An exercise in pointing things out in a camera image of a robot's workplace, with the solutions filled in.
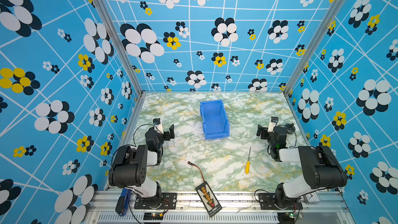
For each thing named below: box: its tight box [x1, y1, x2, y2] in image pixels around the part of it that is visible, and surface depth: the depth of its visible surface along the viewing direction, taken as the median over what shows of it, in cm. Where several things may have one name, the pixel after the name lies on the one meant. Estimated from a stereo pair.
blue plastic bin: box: [200, 99, 230, 140], surface depth 106 cm
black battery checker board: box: [195, 180, 223, 218], surface depth 75 cm
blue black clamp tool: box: [115, 188, 133, 217], surface depth 72 cm
